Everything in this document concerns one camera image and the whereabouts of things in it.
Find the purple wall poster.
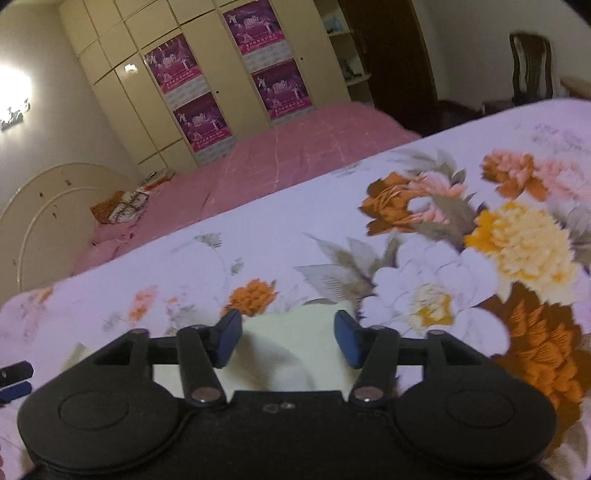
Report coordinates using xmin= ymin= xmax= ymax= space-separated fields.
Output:
xmin=144 ymin=33 xmax=208 ymax=97
xmin=252 ymin=60 xmax=317 ymax=121
xmin=222 ymin=0 xmax=296 ymax=63
xmin=173 ymin=91 xmax=236 ymax=155

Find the dark wooden door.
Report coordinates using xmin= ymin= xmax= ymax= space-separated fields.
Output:
xmin=337 ymin=0 xmax=439 ymax=137

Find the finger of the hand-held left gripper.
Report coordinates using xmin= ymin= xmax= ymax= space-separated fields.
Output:
xmin=0 ymin=381 xmax=33 ymax=406
xmin=0 ymin=361 xmax=34 ymax=386

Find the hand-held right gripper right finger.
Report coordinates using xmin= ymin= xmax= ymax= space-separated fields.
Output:
xmin=333 ymin=309 xmax=497 ymax=409

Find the cream wardrobe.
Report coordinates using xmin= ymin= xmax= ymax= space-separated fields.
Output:
xmin=58 ymin=0 xmax=375 ymax=174

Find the floral purple bed sheet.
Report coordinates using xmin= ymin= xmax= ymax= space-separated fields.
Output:
xmin=0 ymin=97 xmax=591 ymax=480

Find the pink bed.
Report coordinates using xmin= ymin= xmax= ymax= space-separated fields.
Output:
xmin=71 ymin=102 xmax=421 ymax=278

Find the dark wooden chair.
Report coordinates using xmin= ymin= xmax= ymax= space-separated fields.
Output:
xmin=482 ymin=31 xmax=555 ymax=116

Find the orange patterned pillow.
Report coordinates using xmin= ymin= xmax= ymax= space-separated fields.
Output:
xmin=90 ymin=189 xmax=151 ymax=224

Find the wooden bed frame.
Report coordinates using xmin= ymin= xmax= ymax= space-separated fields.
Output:
xmin=558 ymin=76 xmax=591 ymax=100

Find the cream round headboard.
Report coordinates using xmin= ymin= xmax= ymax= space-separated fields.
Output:
xmin=0 ymin=161 xmax=139 ymax=305

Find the cream corner shelf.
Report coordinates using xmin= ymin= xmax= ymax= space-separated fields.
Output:
xmin=316 ymin=0 xmax=375 ymax=104

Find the wall lamp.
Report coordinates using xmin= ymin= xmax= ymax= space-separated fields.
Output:
xmin=0 ymin=99 xmax=31 ymax=132

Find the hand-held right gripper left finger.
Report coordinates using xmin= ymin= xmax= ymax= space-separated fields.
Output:
xmin=95 ymin=308 xmax=243 ymax=409

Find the light green sweater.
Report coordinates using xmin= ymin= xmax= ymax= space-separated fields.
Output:
xmin=69 ymin=307 xmax=361 ymax=393

